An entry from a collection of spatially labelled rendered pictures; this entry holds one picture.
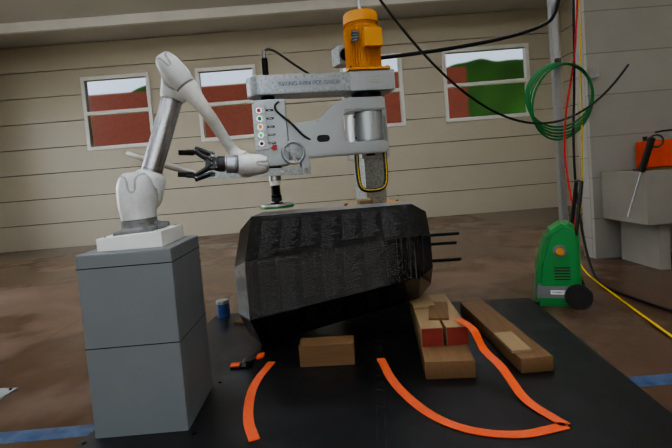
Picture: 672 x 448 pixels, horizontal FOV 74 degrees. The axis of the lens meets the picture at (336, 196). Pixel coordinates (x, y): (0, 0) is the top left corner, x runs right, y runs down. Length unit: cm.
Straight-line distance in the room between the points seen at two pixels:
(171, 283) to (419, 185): 753
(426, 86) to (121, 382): 808
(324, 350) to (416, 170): 691
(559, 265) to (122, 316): 271
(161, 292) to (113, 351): 32
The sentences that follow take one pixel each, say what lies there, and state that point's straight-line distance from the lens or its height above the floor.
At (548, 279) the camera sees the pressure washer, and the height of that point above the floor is 20.
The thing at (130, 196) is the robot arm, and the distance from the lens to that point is 216.
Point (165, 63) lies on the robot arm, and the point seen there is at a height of 162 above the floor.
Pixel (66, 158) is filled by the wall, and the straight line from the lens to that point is 1035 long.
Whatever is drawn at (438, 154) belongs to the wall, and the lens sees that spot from 923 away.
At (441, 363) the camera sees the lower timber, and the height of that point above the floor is 9.
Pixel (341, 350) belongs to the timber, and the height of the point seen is 10.
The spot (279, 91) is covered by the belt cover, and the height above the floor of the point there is 159.
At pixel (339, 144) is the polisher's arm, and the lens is 290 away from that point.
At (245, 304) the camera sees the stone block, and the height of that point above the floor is 34.
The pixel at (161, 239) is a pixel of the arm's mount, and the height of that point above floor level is 83.
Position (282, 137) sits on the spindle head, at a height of 130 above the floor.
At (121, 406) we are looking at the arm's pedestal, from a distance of 227.
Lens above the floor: 106
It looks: 3 degrees down
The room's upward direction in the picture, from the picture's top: 5 degrees counter-clockwise
